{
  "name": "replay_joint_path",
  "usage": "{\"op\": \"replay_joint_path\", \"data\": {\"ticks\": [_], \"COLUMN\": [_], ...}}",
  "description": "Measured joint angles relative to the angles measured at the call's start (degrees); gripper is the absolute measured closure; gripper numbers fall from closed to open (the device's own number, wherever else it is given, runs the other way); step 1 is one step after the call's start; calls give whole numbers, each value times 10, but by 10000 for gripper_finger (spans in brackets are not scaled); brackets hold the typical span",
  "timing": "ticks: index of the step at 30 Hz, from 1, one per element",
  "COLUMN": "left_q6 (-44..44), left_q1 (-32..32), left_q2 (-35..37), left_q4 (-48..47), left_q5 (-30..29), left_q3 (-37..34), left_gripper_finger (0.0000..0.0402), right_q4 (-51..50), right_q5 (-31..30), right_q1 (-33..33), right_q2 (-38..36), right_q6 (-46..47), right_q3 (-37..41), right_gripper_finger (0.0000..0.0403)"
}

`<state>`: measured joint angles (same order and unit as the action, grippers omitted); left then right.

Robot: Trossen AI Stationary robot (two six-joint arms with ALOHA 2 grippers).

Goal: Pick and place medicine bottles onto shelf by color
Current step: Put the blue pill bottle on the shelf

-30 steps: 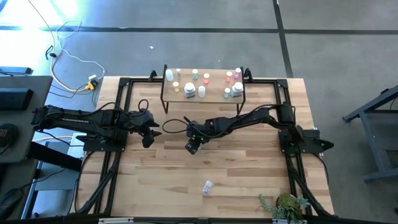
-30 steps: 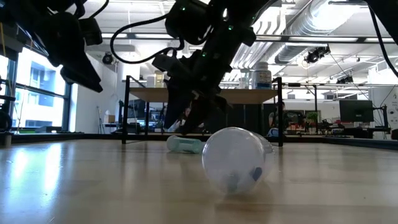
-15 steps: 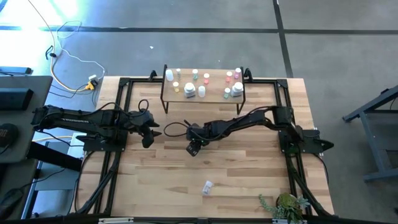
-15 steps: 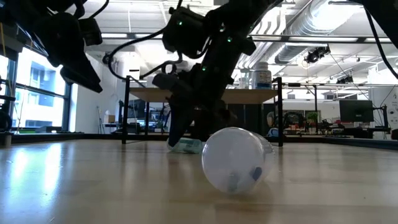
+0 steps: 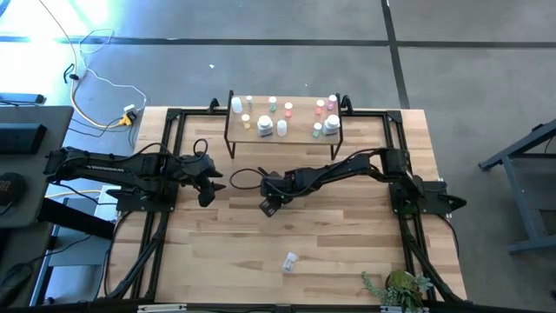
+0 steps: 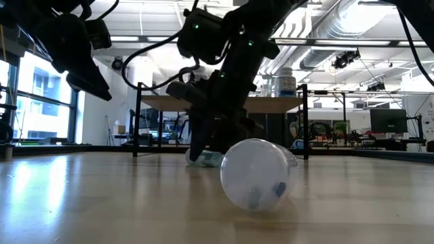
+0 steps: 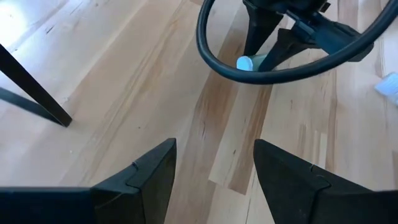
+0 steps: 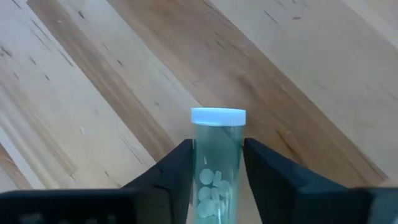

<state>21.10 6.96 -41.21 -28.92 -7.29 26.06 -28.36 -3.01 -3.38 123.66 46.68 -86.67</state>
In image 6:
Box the black hanging arm cable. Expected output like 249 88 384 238
395 1 434 86

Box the silver ventilation duct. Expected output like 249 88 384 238
298 0 399 71

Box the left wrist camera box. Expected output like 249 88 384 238
84 19 113 51

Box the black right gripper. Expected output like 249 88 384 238
188 30 272 163

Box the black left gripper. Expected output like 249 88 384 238
33 9 113 102

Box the wooden shelf black metal frame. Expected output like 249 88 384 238
132 81 310 161

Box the green pill bottle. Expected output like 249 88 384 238
184 148 225 169

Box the long ceiling light strip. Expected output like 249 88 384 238
110 35 434 47

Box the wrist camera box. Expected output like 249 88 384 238
84 19 113 51
165 80 208 110

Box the black ceiling spotlight cluster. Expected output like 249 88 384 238
367 81 387 92
332 49 361 70

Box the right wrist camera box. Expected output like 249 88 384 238
165 80 208 110

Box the clear bottle with blue pills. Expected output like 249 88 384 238
219 138 302 214

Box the large window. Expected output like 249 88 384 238
0 50 79 145

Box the black computer monitor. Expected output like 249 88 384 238
369 108 409 134

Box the person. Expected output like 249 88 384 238
289 110 306 140

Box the large white medicine bottle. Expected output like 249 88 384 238
275 66 298 99

